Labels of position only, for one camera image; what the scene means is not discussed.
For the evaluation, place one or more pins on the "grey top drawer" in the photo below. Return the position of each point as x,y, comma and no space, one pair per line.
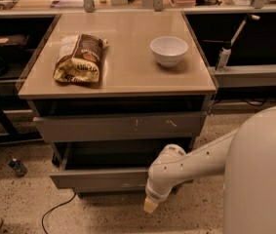
120,126

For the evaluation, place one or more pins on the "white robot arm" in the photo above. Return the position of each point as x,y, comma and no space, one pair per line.
245,157

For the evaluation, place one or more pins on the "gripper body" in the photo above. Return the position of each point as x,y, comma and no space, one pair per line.
154,196

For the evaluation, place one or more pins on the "grey drawer cabinet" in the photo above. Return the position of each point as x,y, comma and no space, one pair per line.
131,81

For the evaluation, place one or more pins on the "small blue can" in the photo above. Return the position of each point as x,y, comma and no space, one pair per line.
18,167

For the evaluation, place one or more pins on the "white ceramic bowl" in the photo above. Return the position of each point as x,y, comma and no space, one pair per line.
168,51

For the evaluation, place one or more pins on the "white bottle with nozzle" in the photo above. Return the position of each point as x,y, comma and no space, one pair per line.
225,52

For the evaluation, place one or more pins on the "brown yellow chip bag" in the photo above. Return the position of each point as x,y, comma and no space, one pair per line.
79,59

